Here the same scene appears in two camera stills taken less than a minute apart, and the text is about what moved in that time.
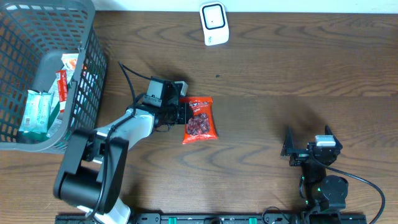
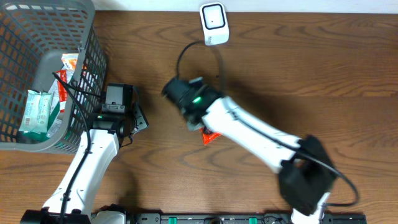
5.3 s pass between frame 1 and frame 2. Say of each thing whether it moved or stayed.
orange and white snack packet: stayed
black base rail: stayed
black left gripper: moved
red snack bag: moved
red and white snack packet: stayed
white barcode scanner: stayed
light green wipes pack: stayed
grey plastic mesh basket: stayed
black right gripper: moved
